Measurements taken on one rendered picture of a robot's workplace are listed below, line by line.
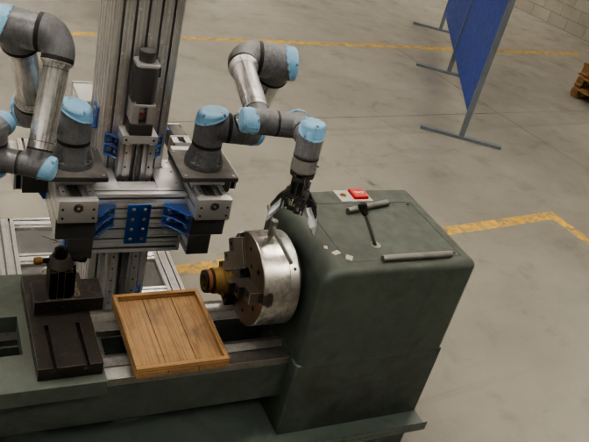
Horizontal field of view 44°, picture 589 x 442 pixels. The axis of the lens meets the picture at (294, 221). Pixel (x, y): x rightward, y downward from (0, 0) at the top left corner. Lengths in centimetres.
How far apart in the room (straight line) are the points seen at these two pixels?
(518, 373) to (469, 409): 52
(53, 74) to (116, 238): 83
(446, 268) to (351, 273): 37
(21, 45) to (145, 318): 93
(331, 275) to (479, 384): 202
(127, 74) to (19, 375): 116
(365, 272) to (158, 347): 70
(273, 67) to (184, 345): 95
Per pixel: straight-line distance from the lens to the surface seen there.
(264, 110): 209
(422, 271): 241
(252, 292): 226
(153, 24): 270
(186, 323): 247
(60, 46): 226
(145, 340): 238
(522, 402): 415
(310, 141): 201
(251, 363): 241
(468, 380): 410
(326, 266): 225
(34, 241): 396
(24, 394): 215
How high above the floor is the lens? 246
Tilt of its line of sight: 30 degrees down
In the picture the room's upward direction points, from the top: 15 degrees clockwise
